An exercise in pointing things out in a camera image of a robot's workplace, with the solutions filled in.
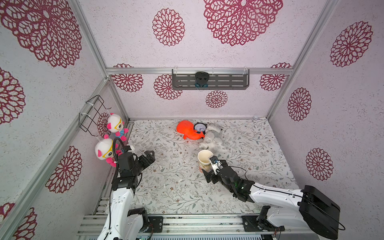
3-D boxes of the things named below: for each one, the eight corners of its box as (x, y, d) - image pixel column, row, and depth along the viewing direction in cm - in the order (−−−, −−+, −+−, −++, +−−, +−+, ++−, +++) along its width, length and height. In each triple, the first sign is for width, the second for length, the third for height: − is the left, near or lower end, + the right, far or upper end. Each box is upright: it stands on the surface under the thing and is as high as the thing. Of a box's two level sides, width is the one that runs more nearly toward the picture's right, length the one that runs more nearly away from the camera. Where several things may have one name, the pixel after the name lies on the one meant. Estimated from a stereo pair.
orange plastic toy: (192, 147, 106) (192, 141, 100) (176, 131, 116) (175, 124, 110) (204, 139, 111) (205, 132, 105) (187, 124, 120) (187, 117, 115)
